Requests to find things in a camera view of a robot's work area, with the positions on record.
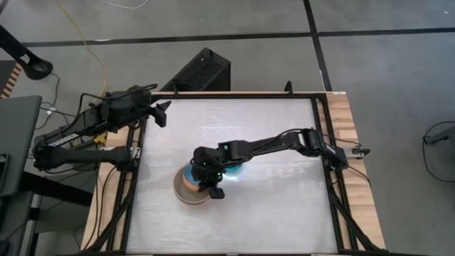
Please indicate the translucent blue plastic bowl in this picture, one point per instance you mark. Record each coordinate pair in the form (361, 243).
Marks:
(234, 171)

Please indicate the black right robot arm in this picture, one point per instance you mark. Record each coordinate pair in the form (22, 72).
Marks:
(270, 144)

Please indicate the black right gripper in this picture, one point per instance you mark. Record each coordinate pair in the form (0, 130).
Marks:
(209, 161)

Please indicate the orange black striped board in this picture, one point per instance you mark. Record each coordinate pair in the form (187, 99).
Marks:
(10, 81)

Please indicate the black stand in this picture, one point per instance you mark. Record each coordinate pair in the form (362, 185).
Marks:
(35, 67)

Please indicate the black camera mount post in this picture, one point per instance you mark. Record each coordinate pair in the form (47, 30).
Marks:
(288, 89)

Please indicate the small yellow tag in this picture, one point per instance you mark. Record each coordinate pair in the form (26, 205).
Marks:
(100, 138)

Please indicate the black aluminium table frame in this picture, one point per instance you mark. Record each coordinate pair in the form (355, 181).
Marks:
(231, 95)

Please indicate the orange bowl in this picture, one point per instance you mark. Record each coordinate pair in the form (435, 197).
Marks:
(190, 183)

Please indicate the black computer tower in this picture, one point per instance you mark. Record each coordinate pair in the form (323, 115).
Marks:
(199, 71)

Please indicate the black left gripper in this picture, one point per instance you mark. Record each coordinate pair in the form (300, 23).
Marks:
(136, 106)

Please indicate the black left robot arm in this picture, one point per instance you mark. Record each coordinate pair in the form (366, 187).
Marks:
(71, 156)

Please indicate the grey-blue bowl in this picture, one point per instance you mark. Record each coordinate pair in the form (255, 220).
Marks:
(188, 171)

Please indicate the grey floor stand leg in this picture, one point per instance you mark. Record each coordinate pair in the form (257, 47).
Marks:
(444, 135)

